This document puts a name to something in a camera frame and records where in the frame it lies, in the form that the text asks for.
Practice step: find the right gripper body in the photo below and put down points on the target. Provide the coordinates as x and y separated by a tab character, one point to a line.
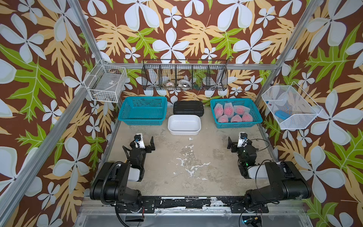
235	149

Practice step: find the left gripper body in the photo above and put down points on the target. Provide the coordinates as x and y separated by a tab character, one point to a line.
147	150

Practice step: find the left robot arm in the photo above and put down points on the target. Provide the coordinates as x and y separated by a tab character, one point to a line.
110	185

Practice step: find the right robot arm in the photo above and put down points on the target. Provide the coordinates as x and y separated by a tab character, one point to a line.
285	180

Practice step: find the right teal plastic basket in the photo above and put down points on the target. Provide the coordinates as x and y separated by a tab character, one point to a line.
235	113

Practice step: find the teal plastic basket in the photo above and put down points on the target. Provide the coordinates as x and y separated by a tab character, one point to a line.
235	113
143	110

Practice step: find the white rectangular tub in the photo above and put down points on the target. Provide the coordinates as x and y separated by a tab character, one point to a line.
184	124

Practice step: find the netted apple top right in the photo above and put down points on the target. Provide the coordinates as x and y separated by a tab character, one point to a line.
240	110

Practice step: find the left teal plastic basket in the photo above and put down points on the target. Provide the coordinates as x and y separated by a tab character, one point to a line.
143	110

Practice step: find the blue object in basket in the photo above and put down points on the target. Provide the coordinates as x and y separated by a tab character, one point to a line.
282	115

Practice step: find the black plastic case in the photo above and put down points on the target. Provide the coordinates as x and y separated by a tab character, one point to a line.
189	108

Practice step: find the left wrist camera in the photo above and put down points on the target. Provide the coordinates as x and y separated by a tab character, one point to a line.
138	141

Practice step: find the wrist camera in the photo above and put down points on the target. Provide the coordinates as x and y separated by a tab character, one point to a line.
242	141
138	141

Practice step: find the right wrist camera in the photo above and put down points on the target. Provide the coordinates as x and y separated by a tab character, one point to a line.
242	141

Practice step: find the white wire basket right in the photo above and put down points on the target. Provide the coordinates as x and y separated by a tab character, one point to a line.
295	101

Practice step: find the white wire basket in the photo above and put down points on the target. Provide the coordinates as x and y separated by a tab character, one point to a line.
295	101
105	82

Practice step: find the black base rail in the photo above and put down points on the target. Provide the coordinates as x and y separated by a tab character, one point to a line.
152	204

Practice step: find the tape roll in wire basket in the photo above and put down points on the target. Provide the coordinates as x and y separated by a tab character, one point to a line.
169	84

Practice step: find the white item in wire basket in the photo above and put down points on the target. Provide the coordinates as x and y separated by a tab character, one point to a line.
183	83

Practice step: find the black wire wall basket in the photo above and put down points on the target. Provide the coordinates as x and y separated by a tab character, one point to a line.
202	74

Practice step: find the white wire basket left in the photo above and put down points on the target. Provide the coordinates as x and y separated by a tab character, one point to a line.
105	82

